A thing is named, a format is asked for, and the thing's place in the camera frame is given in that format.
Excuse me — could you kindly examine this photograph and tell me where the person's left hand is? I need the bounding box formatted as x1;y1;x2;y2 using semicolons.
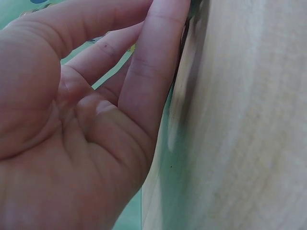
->
0;0;193;230

